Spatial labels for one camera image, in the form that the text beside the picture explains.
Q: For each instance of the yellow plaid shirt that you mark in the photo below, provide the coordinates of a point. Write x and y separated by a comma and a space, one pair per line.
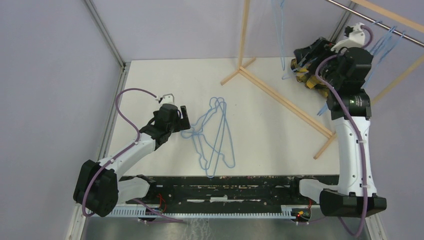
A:
310, 81

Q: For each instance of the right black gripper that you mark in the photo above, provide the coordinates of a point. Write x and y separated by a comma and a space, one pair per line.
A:
320, 48

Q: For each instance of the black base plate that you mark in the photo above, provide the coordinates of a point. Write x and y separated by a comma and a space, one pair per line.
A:
226, 197

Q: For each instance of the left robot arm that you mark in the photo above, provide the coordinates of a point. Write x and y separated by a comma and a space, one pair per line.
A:
99, 187

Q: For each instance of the wooden clothes rack frame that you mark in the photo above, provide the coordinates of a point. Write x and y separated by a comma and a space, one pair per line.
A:
348, 10

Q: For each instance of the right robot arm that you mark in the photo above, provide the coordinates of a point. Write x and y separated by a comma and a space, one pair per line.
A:
355, 195

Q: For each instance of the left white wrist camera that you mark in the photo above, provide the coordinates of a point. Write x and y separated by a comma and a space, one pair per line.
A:
167, 99

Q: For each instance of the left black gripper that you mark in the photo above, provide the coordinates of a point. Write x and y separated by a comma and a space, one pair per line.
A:
183, 123

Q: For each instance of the pile of blue hangers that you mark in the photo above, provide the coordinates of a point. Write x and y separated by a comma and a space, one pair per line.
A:
212, 139

